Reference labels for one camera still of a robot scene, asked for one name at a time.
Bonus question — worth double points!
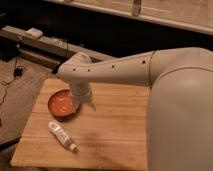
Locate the black cable with plug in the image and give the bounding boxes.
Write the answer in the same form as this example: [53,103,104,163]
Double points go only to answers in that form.
[0,42,25,106]

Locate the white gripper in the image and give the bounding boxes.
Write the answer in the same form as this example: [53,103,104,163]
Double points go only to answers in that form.
[69,83,96,113]

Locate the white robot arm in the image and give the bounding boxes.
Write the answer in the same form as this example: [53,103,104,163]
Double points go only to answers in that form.
[58,47,213,171]

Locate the white plastic bottle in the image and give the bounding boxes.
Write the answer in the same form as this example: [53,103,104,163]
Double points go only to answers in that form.
[48,120,77,152]

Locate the small white box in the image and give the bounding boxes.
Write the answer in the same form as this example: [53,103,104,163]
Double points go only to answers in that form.
[25,28,43,38]

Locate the orange ceramic bowl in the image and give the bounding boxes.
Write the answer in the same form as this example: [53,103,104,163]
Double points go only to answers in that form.
[48,89,79,117]

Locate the long wooden beam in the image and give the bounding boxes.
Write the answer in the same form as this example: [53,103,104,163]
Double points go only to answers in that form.
[0,26,113,61]

